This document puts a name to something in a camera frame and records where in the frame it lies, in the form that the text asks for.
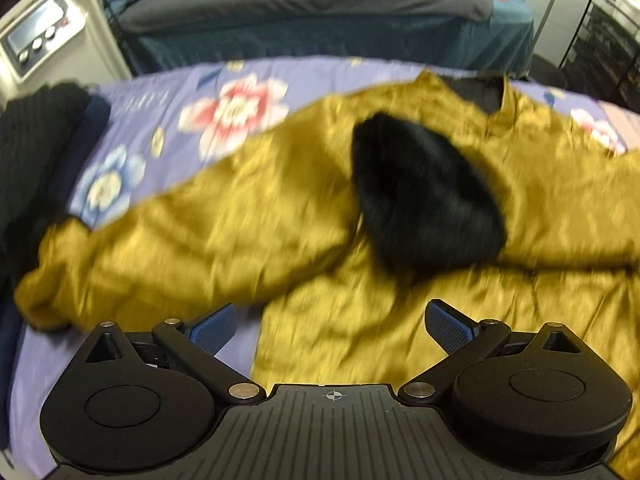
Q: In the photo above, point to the dark grey blanket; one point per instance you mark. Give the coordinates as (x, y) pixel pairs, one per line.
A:
(300, 5)

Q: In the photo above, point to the white machine with display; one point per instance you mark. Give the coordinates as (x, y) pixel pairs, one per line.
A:
(45, 30)

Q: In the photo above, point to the black knitted cloth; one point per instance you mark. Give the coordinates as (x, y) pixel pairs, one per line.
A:
(30, 150)

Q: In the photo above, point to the navy blue cloth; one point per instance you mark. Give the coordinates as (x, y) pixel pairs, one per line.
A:
(90, 125)

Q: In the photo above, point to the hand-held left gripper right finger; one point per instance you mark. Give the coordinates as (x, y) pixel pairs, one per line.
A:
(447, 327)

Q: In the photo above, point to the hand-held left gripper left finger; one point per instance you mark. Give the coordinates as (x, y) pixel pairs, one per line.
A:
(214, 329)

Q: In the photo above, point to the purple floral bedsheet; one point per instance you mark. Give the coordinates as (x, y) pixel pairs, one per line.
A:
(165, 85)

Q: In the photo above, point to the gold satin jacket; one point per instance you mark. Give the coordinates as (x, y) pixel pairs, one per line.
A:
(225, 220)

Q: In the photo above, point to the bed with teal skirt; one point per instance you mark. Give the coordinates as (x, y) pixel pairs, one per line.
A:
(350, 42)

